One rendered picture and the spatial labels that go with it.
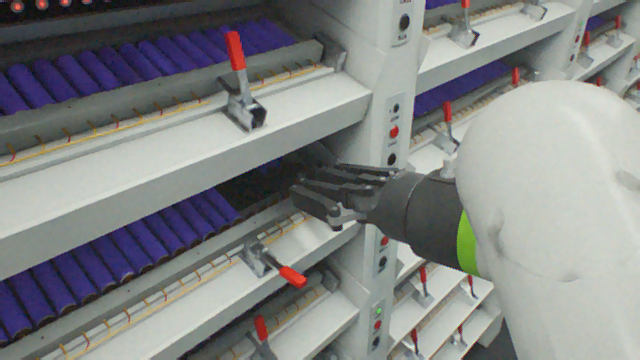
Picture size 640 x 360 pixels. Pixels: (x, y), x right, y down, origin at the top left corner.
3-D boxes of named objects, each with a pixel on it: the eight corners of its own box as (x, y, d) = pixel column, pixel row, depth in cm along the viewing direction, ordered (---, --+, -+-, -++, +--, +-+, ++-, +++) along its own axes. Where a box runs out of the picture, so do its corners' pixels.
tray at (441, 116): (543, 108, 113) (579, 58, 104) (394, 209, 76) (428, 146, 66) (475, 65, 121) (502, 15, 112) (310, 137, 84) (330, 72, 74)
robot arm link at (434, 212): (458, 300, 42) (504, 253, 48) (454, 182, 38) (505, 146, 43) (403, 278, 46) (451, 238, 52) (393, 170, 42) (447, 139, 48)
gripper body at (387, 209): (448, 163, 48) (377, 151, 54) (400, 194, 43) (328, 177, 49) (451, 227, 51) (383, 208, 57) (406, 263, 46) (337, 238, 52)
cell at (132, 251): (124, 232, 55) (154, 270, 52) (109, 239, 54) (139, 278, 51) (124, 222, 54) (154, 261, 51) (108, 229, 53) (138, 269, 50)
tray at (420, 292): (511, 232, 132) (538, 200, 123) (379, 362, 95) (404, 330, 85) (453, 187, 140) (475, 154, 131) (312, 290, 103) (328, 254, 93)
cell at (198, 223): (185, 204, 60) (215, 238, 57) (173, 210, 59) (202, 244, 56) (186, 195, 59) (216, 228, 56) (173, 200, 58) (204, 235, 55)
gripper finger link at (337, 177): (381, 182, 50) (390, 177, 51) (316, 163, 59) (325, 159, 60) (384, 214, 52) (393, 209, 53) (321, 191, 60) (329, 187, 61)
